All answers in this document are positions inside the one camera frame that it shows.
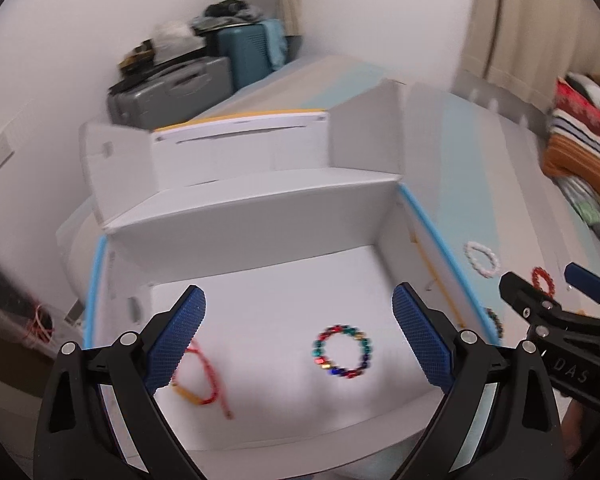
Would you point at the light blue cloth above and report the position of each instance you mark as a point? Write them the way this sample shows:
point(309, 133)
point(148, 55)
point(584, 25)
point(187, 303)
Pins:
point(276, 42)

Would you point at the floral cloth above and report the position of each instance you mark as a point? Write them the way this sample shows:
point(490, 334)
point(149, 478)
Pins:
point(592, 205)

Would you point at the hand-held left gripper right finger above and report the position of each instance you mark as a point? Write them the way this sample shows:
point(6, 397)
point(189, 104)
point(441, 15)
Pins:
point(422, 340)

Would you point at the white plastic bag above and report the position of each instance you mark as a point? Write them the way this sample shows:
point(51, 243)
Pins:
point(172, 37)

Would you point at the stack of folded blankets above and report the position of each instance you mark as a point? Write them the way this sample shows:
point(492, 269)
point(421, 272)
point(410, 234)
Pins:
point(580, 140)

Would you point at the pile of dark clothes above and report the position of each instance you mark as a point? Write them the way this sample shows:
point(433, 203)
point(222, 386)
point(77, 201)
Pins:
point(230, 12)

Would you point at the large beige curtain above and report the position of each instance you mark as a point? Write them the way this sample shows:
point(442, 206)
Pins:
point(540, 25)

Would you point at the person's right hand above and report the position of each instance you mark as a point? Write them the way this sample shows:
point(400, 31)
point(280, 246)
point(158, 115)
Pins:
point(577, 427)

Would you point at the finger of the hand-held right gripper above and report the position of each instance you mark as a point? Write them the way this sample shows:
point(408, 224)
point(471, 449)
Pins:
point(522, 292)
point(587, 280)

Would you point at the white wall socket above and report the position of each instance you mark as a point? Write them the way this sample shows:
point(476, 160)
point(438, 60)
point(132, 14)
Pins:
point(2, 152)

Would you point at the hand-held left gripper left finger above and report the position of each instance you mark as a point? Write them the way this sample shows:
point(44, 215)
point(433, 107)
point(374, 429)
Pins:
point(180, 340)

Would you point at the white cardboard box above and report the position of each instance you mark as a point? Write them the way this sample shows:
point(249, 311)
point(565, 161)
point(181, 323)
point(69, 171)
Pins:
point(280, 270)

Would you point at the grey suitcase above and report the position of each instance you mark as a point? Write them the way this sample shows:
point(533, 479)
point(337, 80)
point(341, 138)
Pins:
point(180, 87)

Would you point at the red rubber bands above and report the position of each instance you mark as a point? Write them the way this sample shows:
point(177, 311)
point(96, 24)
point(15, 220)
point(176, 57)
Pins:
point(40, 325)

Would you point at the blue suitcase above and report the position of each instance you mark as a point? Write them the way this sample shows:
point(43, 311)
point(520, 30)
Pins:
point(242, 52)

